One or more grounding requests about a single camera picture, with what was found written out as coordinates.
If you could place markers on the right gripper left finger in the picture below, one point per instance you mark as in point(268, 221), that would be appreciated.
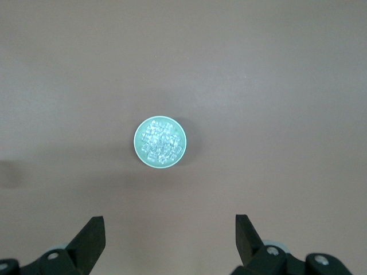
point(89, 246)

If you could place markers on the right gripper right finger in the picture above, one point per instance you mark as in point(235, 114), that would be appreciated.
point(252, 246)

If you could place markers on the clear ice cubes pile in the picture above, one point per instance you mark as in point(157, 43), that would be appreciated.
point(162, 141)

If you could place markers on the green ceramic bowl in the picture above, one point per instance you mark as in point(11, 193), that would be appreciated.
point(139, 143)

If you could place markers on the brown table cover mat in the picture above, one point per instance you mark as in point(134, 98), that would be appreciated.
point(86, 86)

